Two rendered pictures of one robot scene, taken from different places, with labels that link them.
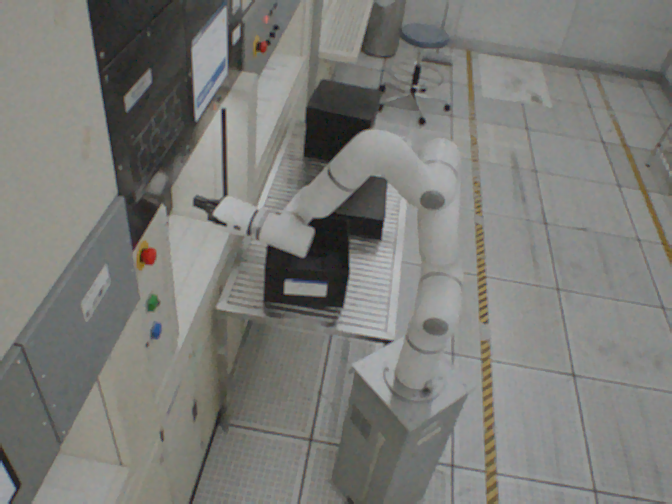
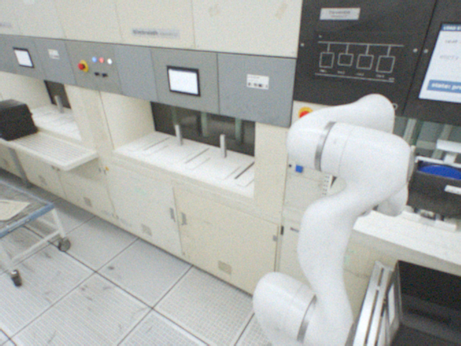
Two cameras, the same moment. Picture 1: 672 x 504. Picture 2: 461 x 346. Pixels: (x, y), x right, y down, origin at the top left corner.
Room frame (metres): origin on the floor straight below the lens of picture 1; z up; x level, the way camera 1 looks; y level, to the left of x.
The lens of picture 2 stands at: (1.23, -0.73, 1.75)
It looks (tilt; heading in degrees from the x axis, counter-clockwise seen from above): 31 degrees down; 120
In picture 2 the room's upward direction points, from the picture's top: 1 degrees counter-clockwise
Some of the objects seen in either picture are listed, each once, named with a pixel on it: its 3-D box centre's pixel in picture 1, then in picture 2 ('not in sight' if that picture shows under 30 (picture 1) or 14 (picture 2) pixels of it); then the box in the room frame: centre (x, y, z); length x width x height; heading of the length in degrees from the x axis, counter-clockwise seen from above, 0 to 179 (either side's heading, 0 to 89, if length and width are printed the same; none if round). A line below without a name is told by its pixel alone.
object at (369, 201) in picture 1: (349, 199); not in sight; (1.93, -0.01, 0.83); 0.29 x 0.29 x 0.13; 0
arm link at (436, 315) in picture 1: (433, 318); (288, 320); (1.13, -0.28, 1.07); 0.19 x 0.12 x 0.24; 173
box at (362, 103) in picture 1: (341, 123); not in sight; (2.40, 0.07, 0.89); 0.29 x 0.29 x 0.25; 83
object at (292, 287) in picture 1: (306, 259); (438, 318); (1.52, 0.10, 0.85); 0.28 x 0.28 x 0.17; 6
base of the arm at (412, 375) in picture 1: (419, 357); not in sight; (1.16, -0.29, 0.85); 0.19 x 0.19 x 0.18
